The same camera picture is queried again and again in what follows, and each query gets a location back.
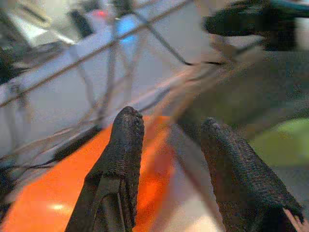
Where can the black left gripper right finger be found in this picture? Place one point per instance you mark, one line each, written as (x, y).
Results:
(236, 174)

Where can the black power strip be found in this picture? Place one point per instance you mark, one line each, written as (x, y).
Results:
(82, 24)

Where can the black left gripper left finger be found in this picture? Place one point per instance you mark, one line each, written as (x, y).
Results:
(120, 157)

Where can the orange plastic bowl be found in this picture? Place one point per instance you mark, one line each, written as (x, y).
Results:
(48, 193)

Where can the stainless steel sink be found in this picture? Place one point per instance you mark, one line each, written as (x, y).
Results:
(241, 91)

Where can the green plate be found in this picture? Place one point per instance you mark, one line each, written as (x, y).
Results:
(285, 145)

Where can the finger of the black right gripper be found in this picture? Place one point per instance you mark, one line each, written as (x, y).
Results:
(231, 24)

